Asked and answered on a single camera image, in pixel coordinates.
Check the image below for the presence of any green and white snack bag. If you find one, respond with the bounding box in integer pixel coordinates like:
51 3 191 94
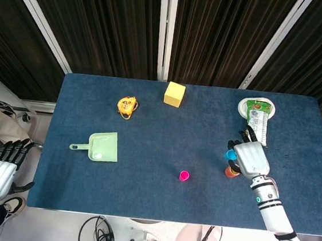
241 97 273 148

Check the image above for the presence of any yellow tape measure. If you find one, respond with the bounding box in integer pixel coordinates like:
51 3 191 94
115 94 140 121

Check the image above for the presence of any blue table cloth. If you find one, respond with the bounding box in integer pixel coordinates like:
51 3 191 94
26 68 322 239

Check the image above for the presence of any white round plate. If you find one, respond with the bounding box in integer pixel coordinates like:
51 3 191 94
236 94 278 121

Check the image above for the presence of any right black-fingered robot hand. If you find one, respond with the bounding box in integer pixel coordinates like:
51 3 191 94
223 127 274 182

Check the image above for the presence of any black and white shoe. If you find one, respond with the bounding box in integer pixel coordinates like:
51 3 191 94
2 195 27 222

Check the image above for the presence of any pink plastic cup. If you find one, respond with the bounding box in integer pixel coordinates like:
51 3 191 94
178 170 191 183

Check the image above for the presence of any black cable bundle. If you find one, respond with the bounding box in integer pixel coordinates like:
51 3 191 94
78 213 120 241

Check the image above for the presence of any white frame post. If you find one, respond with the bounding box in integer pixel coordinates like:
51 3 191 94
238 0 307 96
0 0 80 74
151 0 178 82

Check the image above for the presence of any orange-red plastic cup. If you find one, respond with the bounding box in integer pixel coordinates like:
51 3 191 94
224 165 241 179

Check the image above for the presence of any light green plastic dustpan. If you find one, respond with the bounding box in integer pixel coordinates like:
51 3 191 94
68 127 121 165

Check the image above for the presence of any yellow sponge cube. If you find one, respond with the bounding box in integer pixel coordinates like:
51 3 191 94
163 80 187 109

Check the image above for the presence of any light blue plastic cup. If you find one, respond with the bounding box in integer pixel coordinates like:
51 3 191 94
224 149 238 161

